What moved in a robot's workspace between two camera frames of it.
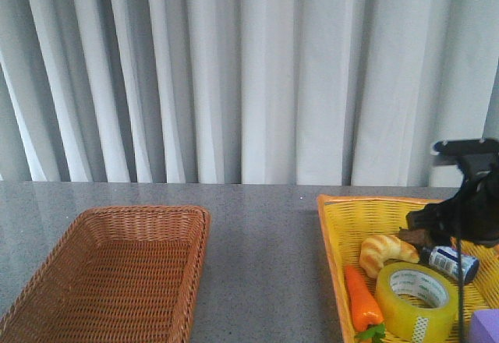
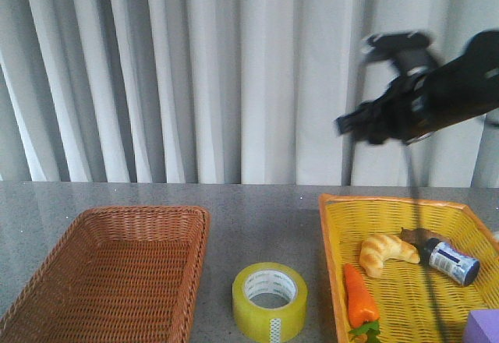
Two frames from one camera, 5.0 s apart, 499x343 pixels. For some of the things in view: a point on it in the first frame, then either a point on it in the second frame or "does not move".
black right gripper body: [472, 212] → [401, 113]
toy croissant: [375, 250] does not move
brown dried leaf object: [419, 237] does not move
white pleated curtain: [295, 77] does not move
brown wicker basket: [116, 275] does not move
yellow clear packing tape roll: [415, 303] → [270, 302]
